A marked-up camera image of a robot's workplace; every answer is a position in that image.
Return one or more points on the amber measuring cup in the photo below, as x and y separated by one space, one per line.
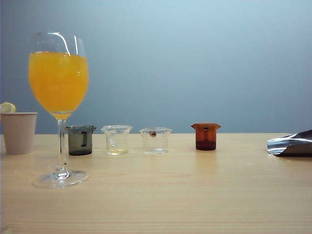
206 144

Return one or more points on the wine glass with orange drink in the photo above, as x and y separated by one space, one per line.
58 85

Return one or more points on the clear measuring cup red dot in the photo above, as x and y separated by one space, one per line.
159 143

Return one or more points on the clear measuring cup yellow residue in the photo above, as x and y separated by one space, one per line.
119 140

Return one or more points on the smoke grey measuring cup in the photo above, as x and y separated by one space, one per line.
75 143

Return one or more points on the beige paper cup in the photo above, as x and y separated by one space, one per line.
18 134

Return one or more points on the yellow lemon slice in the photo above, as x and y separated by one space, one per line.
7 107

